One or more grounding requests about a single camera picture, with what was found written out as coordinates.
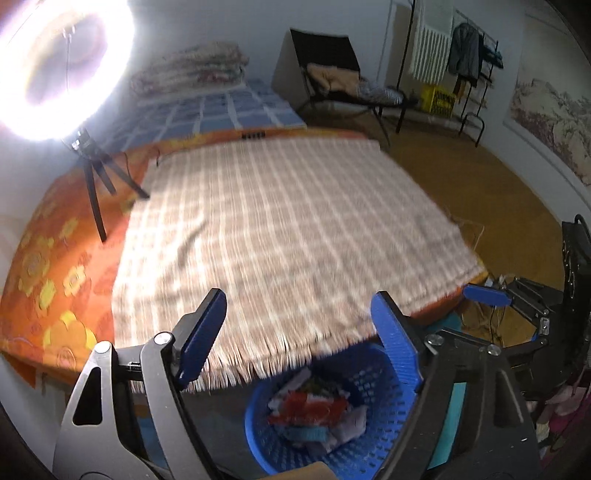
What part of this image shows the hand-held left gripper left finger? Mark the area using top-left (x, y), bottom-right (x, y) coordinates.
top-left (52, 288), bottom-right (228, 480)

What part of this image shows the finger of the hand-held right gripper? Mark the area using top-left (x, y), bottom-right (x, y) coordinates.
top-left (463, 276), bottom-right (563, 332)

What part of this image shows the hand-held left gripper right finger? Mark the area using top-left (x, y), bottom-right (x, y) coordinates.
top-left (370, 291), bottom-right (544, 480)

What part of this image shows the blue plastic basket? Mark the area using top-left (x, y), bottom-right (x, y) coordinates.
top-left (244, 344), bottom-right (423, 476)

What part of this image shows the white plastic bag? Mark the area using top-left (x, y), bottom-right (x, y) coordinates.
top-left (332, 408), bottom-right (368, 450)

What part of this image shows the light blue packet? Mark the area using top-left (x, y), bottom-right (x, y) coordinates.
top-left (284, 427), bottom-right (328, 444)

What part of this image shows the person's teal clothing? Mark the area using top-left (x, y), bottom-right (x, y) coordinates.
top-left (431, 381), bottom-right (467, 467)

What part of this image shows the pink cloth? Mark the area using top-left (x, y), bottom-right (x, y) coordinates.
top-left (531, 374), bottom-right (591, 462)

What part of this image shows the beige plaid blanket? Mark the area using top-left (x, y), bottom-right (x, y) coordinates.
top-left (112, 138), bottom-right (485, 393)

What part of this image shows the orange floral bedsheet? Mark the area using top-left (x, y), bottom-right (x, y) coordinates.
top-left (0, 127), bottom-right (384, 388)

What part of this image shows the black metal clothes rack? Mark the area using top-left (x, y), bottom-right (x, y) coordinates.
top-left (455, 9), bottom-right (504, 148)

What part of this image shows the black tripod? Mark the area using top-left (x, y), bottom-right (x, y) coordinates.
top-left (71, 129), bottom-right (151, 243)

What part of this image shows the yellow plastic crate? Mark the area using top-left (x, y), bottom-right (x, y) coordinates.
top-left (420, 84), bottom-right (460, 116)

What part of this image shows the blue checked bedsheet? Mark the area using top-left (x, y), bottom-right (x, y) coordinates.
top-left (99, 78), bottom-right (308, 153)

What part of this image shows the striped cloth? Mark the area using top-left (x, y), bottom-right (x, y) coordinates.
top-left (358, 78), bottom-right (407, 107)

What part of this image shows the dark hanging jacket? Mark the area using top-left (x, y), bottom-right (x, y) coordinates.
top-left (448, 22), bottom-right (485, 88)

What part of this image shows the white ribbed radiator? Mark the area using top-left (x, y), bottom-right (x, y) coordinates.
top-left (409, 0), bottom-right (455, 84)

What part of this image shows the black stand pole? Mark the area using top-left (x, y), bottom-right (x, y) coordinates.
top-left (397, 0), bottom-right (416, 134)

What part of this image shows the stack of folded blankets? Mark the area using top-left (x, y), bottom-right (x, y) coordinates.
top-left (130, 41), bottom-right (250, 95)

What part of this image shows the beige cushion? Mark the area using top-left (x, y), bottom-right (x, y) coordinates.
top-left (307, 64), bottom-right (363, 93)

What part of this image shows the black folding chair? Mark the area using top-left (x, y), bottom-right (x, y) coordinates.
top-left (272, 28), bottom-right (411, 148)

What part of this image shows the landscape wall poster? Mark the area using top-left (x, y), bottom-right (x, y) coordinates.
top-left (503, 55), bottom-right (591, 185)

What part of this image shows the black cable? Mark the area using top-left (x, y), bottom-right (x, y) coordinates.
top-left (108, 150), bottom-right (160, 169)

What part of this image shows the ring light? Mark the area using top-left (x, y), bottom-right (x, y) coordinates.
top-left (0, 0), bottom-right (134, 141)

